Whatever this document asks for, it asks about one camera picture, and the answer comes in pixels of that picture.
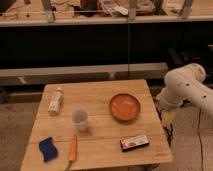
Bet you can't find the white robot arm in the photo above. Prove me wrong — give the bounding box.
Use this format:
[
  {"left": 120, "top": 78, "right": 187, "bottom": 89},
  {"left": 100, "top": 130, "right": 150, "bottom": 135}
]
[{"left": 157, "top": 63, "right": 213, "bottom": 119}]

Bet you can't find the orange ceramic bowl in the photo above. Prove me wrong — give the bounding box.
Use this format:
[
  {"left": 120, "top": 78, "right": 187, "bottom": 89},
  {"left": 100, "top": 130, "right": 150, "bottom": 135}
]
[{"left": 109, "top": 93, "right": 140, "bottom": 121}]

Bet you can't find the translucent plastic cup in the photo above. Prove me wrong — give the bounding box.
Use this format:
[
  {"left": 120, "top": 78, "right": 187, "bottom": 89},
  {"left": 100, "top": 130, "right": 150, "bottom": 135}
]
[{"left": 70, "top": 108, "right": 88, "bottom": 131}]

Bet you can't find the wooden table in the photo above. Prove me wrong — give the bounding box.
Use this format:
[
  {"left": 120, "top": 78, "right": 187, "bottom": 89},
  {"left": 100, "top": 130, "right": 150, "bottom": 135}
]
[{"left": 21, "top": 79, "right": 173, "bottom": 171}]

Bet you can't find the white plastic bottle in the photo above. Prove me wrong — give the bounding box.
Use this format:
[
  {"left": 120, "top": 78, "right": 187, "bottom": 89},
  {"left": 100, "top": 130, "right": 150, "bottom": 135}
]
[{"left": 48, "top": 87, "right": 63, "bottom": 116}]

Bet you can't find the orange carrot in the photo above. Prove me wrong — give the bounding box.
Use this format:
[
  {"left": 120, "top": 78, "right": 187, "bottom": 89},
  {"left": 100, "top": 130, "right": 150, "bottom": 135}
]
[{"left": 67, "top": 135, "right": 77, "bottom": 170}]

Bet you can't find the metal shelf rack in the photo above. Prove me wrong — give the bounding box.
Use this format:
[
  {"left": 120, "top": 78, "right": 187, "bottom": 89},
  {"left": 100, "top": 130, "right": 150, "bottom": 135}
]
[{"left": 0, "top": 0, "right": 213, "bottom": 86}]

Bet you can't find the blue sponge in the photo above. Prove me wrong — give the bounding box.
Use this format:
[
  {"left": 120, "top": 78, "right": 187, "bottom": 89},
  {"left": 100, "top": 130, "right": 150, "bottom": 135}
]
[{"left": 39, "top": 137, "right": 58, "bottom": 162}]

